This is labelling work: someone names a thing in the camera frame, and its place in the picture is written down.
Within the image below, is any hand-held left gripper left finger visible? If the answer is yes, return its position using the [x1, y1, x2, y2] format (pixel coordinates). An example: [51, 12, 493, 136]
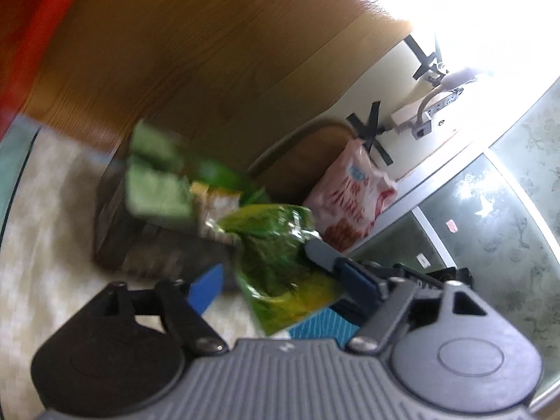
[90, 265, 229, 356]

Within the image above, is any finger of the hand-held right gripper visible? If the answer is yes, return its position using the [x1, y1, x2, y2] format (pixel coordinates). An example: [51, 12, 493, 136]
[304, 238, 351, 274]

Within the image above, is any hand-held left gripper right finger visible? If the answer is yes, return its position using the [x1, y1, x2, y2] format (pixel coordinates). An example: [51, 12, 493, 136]
[335, 257, 488, 353]

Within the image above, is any bright green snack packet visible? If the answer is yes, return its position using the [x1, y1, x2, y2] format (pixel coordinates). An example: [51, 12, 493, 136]
[216, 203, 344, 335]

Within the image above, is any blue cloth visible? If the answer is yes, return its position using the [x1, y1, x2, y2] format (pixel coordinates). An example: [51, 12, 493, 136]
[289, 306, 362, 343]

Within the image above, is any pink snack bag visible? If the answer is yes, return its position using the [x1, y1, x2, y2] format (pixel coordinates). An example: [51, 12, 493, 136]
[302, 140, 399, 252]

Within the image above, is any black box with sheep picture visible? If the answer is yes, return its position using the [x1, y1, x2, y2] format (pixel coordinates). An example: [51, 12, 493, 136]
[94, 162, 239, 277]

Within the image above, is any brown nut snack packet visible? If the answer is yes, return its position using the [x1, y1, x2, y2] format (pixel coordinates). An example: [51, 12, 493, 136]
[190, 181, 240, 246]

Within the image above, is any wooden chair back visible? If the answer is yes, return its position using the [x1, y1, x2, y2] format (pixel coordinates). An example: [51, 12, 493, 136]
[247, 118, 364, 211]

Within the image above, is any pale green wafer packet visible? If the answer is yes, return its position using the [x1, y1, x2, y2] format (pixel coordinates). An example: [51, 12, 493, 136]
[130, 121, 183, 172]
[126, 166, 194, 229]

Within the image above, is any white power strip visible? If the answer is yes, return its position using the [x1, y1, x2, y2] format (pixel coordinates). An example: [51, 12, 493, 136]
[391, 87, 464, 141]

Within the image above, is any wooden headboard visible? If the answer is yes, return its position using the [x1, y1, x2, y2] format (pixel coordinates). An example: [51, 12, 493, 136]
[22, 0, 414, 193]

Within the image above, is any red gift bag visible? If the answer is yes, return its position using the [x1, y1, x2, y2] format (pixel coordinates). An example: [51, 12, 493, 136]
[0, 0, 95, 141]

